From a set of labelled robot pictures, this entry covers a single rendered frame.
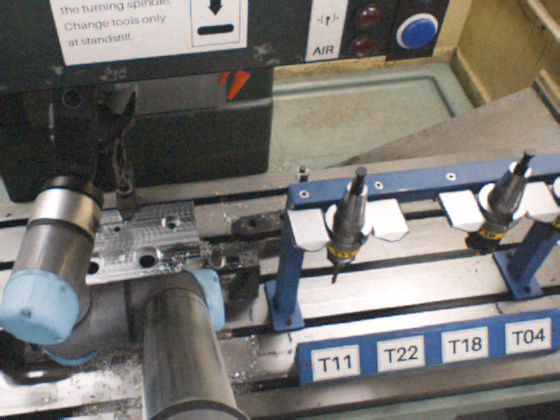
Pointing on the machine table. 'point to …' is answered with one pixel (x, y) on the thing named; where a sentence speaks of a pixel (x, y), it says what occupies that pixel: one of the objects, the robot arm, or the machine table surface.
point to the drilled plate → (146, 239)
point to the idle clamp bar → (263, 226)
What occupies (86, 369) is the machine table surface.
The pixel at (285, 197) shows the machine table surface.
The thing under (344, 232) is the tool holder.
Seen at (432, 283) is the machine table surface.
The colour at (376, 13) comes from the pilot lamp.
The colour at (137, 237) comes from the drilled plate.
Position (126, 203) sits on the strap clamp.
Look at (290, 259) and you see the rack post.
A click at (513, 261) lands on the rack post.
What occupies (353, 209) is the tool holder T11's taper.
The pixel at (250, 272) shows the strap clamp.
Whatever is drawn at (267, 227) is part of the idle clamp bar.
